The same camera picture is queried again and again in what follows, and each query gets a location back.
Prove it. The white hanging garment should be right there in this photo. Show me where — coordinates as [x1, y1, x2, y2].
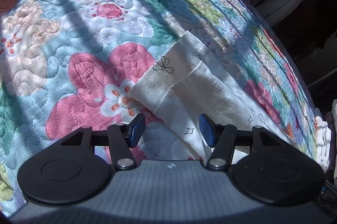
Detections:
[257, 0, 303, 27]

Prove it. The floral quilted bedspread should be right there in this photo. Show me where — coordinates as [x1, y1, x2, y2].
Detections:
[1, 0, 316, 216]

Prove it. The cream patterned pajama garment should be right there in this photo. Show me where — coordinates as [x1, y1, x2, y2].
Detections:
[127, 30, 317, 161]

